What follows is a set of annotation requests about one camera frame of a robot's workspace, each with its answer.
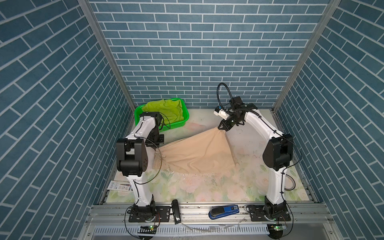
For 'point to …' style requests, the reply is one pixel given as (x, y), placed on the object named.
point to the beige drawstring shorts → (208, 152)
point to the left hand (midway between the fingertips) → (157, 147)
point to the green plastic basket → (138, 110)
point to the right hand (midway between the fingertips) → (220, 125)
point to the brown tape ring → (293, 186)
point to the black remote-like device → (176, 211)
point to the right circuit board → (275, 231)
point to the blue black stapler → (217, 211)
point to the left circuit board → (147, 229)
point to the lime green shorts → (170, 110)
